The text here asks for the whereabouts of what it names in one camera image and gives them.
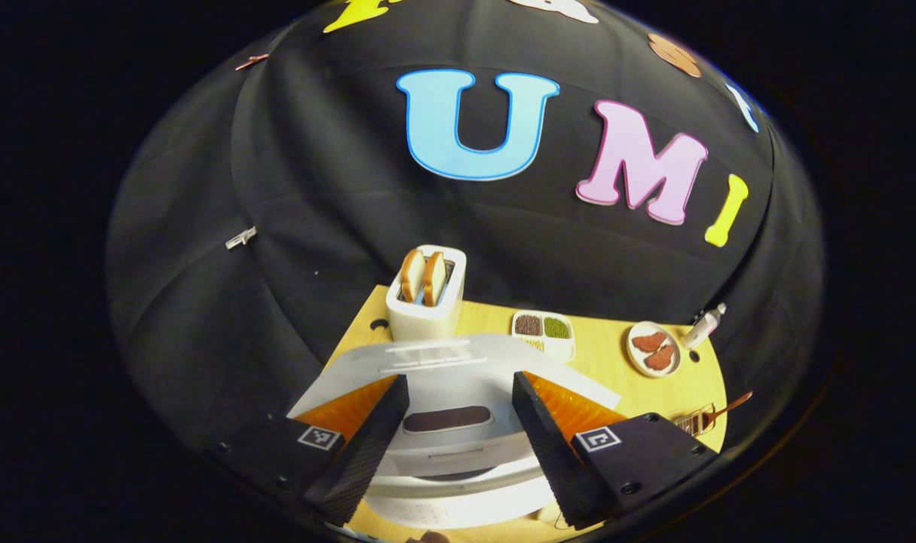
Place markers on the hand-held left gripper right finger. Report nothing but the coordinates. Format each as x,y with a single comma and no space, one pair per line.
552,452

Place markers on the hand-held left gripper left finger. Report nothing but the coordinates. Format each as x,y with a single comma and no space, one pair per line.
367,452

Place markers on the white rice cooker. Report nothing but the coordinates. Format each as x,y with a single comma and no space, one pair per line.
458,377

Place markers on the brown wooden spoon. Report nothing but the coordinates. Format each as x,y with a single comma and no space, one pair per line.
733,406

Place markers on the white divided tray of grains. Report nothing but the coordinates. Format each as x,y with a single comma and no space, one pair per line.
563,348

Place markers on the white round plate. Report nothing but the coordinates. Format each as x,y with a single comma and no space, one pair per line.
638,364

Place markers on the red sausage piece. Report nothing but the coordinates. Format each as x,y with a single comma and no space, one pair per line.
660,357
648,342

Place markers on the white toaster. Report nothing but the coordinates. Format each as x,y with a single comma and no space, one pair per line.
427,320

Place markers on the toast slice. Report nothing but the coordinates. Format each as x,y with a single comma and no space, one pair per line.
434,277
411,275

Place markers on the clear bottle with pink label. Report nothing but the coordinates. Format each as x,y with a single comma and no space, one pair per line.
703,326

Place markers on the silver cloth clip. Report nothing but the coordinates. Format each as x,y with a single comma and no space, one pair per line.
240,238

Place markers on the black backdrop cloth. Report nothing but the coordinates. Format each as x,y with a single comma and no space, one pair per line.
314,188

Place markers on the red cloth clip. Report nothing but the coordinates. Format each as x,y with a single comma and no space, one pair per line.
252,60

